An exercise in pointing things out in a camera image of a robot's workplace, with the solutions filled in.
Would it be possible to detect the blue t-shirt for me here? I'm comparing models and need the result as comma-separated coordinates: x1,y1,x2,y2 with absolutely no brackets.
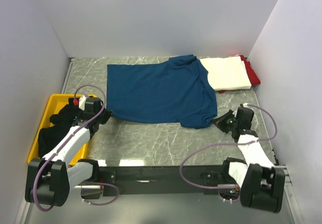
107,55,217,129

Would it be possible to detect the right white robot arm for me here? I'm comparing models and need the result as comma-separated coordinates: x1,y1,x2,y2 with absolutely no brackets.
213,103,285,213

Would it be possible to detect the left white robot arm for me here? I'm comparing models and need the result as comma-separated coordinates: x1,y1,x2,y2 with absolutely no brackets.
25,96,111,212

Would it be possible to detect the yellow plastic tray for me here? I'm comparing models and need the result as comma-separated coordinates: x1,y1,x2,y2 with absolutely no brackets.
27,94,91,166

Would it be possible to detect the folded white t-shirt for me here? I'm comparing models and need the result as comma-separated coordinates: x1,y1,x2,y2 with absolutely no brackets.
200,56,252,92

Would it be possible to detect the folded red t-shirt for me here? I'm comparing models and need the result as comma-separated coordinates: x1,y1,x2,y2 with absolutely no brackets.
214,55,261,93

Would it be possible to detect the black t-shirt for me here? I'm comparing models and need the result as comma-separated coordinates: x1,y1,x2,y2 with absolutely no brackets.
38,104,83,158

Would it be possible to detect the black base bar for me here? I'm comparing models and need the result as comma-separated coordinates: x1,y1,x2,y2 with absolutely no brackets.
75,165,242,200

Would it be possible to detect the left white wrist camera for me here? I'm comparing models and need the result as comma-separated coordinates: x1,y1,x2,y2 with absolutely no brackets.
72,95,89,110

